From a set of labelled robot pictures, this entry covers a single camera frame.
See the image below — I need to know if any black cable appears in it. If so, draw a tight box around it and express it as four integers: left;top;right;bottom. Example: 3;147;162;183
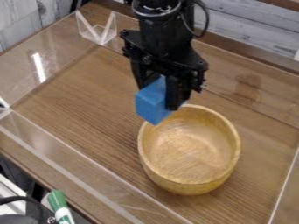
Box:
0;195;44;218

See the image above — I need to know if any green and white marker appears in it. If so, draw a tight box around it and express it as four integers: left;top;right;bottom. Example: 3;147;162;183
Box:
48;189;76;224

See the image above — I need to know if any clear acrylic tray wall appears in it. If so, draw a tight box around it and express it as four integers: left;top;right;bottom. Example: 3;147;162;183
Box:
0;108;191;224

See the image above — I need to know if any brown wooden bowl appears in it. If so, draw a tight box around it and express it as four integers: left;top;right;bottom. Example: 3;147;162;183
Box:
138;104;242;195

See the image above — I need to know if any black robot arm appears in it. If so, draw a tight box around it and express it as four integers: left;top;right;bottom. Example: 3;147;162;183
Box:
120;0;208;110

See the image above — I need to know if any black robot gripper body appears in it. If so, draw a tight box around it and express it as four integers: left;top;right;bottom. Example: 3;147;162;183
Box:
120;8;210;92

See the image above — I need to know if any blue foam block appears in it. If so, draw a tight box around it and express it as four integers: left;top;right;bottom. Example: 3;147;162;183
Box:
135;76;172;125

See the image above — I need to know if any clear acrylic corner bracket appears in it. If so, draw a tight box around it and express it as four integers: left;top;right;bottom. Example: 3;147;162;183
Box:
75;10;118;46

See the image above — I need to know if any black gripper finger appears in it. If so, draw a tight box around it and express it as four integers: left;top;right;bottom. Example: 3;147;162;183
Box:
166;73;192;110
130;54;160;89

